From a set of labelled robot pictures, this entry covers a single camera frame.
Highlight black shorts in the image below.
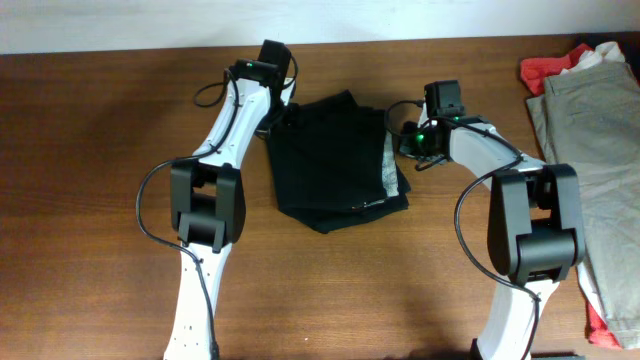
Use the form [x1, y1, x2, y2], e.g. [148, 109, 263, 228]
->
[266, 90, 411, 234]

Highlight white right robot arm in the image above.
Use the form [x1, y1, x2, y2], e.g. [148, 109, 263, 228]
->
[398, 80, 586, 360]

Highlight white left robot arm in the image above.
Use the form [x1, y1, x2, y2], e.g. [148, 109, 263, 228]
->
[164, 40, 298, 359]

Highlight red cloth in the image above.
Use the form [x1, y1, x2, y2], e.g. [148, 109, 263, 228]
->
[520, 44, 592, 96]

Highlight khaki grey trousers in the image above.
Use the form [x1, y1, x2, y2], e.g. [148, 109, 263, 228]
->
[526, 62, 639, 350]

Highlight white cloth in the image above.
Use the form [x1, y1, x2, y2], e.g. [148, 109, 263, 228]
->
[560, 41, 626, 75]

